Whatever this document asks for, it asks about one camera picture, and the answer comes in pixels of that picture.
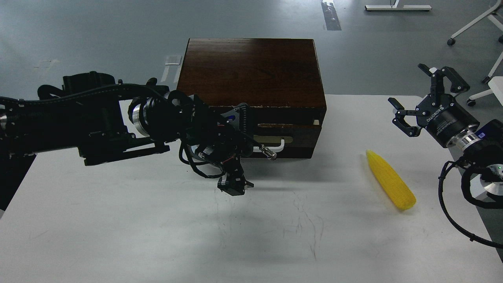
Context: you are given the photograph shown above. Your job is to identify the dark wooden drawer cabinet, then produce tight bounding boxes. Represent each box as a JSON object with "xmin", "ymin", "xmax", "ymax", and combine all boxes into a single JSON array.
[{"xmin": 175, "ymin": 38, "xmax": 328, "ymax": 159}]

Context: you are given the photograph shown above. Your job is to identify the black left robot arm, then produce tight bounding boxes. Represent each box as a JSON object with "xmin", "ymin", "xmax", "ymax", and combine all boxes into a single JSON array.
[{"xmin": 0, "ymin": 72, "xmax": 277, "ymax": 211}]

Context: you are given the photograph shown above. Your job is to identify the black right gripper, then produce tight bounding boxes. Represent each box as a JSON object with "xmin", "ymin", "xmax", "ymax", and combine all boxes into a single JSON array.
[{"xmin": 388, "ymin": 63, "xmax": 480, "ymax": 148}]

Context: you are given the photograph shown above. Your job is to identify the wooden drawer with white handle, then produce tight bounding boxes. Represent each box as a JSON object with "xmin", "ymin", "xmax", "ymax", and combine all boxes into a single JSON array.
[{"xmin": 253, "ymin": 120, "xmax": 322, "ymax": 159}]

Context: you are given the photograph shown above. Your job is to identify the white chair leg with castor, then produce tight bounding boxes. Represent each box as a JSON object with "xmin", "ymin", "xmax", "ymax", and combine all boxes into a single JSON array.
[{"xmin": 466, "ymin": 53, "xmax": 503, "ymax": 107}]

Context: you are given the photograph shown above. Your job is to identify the yellow corn cob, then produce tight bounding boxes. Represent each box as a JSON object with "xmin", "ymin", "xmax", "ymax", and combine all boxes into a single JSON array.
[{"xmin": 366, "ymin": 150, "xmax": 417, "ymax": 211}]

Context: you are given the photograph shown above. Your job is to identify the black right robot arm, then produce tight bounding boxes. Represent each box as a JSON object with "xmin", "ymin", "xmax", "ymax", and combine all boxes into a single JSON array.
[{"xmin": 388, "ymin": 63, "xmax": 502, "ymax": 209}]

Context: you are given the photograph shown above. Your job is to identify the white office chair base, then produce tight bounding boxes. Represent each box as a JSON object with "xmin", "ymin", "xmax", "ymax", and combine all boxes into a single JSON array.
[{"xmin": 447, "ymin": 0, "xmax": 503, "ymax": 46}]

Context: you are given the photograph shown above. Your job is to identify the white table leg base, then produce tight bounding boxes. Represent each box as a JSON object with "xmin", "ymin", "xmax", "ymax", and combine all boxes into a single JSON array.
[{"xmin": 364, "ymin": 0, "xmax": 432, "ymax": 11}]

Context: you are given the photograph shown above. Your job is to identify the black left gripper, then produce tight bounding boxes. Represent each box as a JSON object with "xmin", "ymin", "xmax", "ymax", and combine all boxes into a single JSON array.
[{"xmin": 178, "ymin": 103, "xmax": 277, "ymax": 196}]

